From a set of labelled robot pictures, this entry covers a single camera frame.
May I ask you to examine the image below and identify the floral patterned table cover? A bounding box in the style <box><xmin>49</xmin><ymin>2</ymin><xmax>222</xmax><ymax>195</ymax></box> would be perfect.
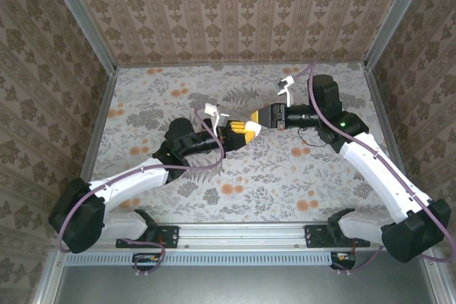
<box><xmin>83</xmin><ymin>62</ymin><xmax>410</xmax><ymax>224</ymax></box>

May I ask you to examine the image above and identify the small controller board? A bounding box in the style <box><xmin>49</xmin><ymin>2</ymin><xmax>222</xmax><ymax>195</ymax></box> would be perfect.
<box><xmin>132</xmin><ymin>252</ymin><xmax>165</xmax><ymax>271</ymax></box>
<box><xmin>330</xmin><ymin>251</ymin><xmax>358</xmax><ymax>270</ymax></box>

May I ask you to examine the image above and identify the grey metal panel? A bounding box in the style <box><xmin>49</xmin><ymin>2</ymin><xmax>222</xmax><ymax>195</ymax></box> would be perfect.
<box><xmin>53</xmin><ymin>250</ymin><xmax>441</xmax><ymax>304</ymax></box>

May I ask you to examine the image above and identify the thin black wire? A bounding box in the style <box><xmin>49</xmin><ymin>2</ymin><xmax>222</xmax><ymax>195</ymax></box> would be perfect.
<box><xmin>296</xmin><ymin>127</ymin><xmax>328</xmax><ymax>148</ymax></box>

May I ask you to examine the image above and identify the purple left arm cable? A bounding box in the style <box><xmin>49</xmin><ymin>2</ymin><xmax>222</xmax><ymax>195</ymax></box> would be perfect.
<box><xmin>56</xmin><ymin>106</ymin><xmax>227</xmax><ymax>253</ymax></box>

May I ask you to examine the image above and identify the aluminium side rail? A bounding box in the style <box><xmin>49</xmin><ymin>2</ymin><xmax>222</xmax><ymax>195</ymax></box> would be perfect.
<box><xmin>78</xmin><ymin>67</ymin><xmax>119</xmax><ymax>186</ymax></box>
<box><xmin>362</xmin><ymin>63</ymin><xmax>434</xmax><ymax>212</ymax></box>

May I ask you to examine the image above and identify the long aluminium base rail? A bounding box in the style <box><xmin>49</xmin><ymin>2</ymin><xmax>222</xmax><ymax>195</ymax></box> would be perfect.
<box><xmin>52</xmin><ymin>223</ymin><xmax>438</xmax><ymax>252</ymax></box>

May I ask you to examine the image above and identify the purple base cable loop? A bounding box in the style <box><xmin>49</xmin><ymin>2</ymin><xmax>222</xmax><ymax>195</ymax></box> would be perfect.
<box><xmin>331</xmin><ymin>245</ymin><xmax>385</xmax><ymax>276</ymax></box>
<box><xmin>117</xmin><ymin>238</ymin><xmax>167</xmax><ymax>277</ymax></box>

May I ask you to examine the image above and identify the aluminium frame post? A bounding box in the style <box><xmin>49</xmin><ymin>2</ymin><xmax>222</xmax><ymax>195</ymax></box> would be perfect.
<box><xmin>362</xmin><ymin>0</ymin><xmax>435</xmax><ymax>70</ymax></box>
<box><xmin>41</xmin><ymin>0</ymin><xmax>119</xmax><ymax>74</ymax></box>

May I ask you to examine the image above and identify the grey slotted cable duct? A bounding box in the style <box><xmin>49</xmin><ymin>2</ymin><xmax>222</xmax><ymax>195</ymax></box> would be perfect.
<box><xmin>65</xmin><ymin>251</ymin><xmax>335</xmax><ymax>266</ymax></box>

